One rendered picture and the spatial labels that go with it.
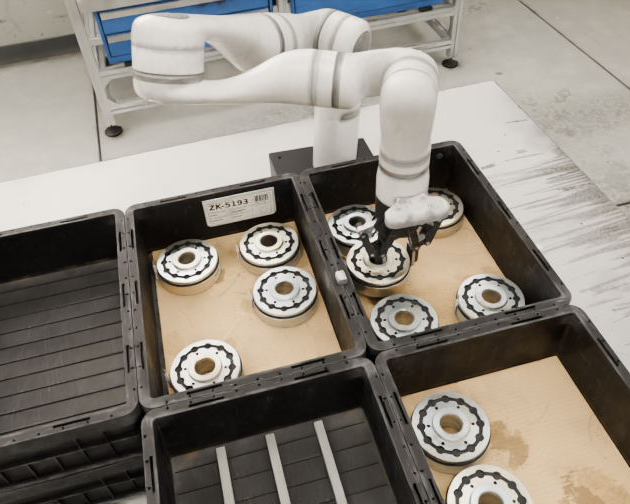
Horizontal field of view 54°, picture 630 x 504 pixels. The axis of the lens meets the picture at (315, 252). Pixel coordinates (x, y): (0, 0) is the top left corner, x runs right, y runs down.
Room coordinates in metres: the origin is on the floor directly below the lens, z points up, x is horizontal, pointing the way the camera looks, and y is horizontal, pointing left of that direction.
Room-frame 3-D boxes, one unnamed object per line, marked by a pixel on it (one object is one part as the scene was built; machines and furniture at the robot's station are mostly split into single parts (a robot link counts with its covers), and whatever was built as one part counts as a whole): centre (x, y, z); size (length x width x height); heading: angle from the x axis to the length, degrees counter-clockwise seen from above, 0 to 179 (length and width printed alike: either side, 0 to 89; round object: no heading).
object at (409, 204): (0.67, -0.14, 1.05); 0.11 x 0.09 x 0.06; 12
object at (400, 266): (0.68, -0.10, 0.88); 0.10 x 0.10 x 0.01
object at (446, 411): (0.39, -0.16, 0.86); 0.05 x 0.05 x 0.01
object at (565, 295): (0.69, -0.17, 0.92); 0.40 x 0.30 x 0.02; 12
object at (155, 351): (0.63, 0.13, 0.87); 0.40 x 0.30 x 0.11; 12
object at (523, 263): (0.69, -0.17, 0.87); 0.40 x 0.30 x 0.11; 12
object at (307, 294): (0.64, 0.05, 0.86); 0.10 x 0.10 x 0.01
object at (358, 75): (0.70, -0.10, 1.19); 0.14 x 0.09 x 0.07; 78
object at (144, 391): (0.63, 0.13, 0.92); 0.40 x 0.30 x 0.02; 12
